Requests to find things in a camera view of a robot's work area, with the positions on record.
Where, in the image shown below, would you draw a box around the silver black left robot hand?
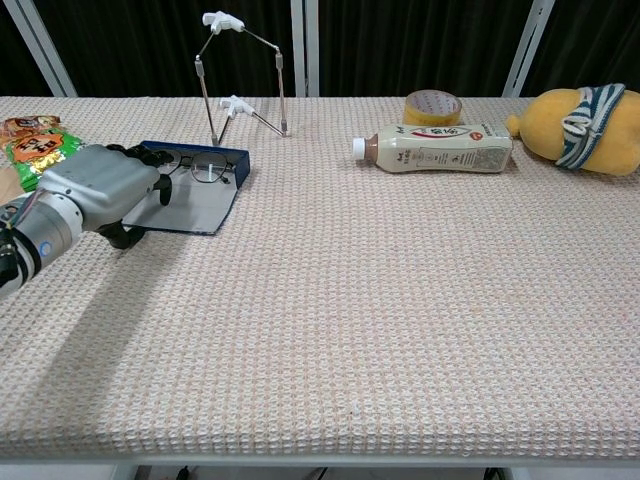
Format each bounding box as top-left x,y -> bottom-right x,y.
37,143 -> 174,250

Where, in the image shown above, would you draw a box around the thin wire-frame eyeglasses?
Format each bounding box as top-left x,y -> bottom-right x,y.
159,149 -> 235,187

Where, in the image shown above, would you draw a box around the blue box with eyeglasses picture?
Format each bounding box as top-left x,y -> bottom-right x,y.
122,139 -> 251,236

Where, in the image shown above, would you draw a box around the green snack bag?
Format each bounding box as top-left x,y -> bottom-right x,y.
3,127 -> 89,194

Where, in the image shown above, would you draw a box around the orange brown snack bag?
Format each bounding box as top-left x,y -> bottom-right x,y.
0,114 -> 62,144

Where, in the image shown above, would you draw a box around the black pleated curtain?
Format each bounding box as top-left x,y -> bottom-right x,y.
0,0 -> 640,99

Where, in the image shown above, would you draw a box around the beige woven tablecloth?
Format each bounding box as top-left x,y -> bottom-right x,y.
0,94 -> 640,459

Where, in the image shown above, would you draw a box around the yellow packing tape roll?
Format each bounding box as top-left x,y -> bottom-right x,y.
402,89 -> 464,128

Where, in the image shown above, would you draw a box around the milk tea bottle white cap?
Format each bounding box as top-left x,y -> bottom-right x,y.
352,123 -> 515,175

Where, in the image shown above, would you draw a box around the yellow plush toy striped band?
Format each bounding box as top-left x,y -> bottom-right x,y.
505,82 -> 640,177

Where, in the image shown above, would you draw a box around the aluminium frame post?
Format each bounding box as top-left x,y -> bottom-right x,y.
291,0 -> 321,98
0,0 -> 79,98
502,0 -> 557,98

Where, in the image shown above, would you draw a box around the metal wire stand white clips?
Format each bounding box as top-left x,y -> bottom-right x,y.
193,10 -> 290,147

